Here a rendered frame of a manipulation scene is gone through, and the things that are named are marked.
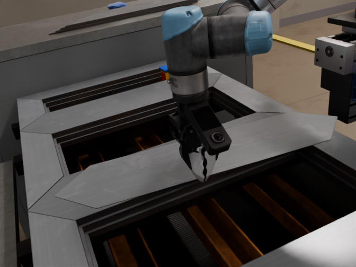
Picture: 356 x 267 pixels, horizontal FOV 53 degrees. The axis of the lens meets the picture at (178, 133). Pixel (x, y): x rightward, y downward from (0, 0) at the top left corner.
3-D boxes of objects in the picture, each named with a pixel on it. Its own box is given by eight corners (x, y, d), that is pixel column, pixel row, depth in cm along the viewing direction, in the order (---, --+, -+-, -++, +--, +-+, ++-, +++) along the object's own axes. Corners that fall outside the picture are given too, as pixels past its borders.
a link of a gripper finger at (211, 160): (206, 166, 85) (202, 132, 80) (218, 179, 80) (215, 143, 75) (194, 170, 84) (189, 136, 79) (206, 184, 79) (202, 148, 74)
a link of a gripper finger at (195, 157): (194, 170, 84) (189, 136, 79) (206, 184, 79) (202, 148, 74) (181, 175, 83) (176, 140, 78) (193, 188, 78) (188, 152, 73)
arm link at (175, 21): (205, 10, 59) (154, 16, 61) (211, 73, 65) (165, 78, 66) (206, 2, 66) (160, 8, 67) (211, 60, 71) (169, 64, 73)
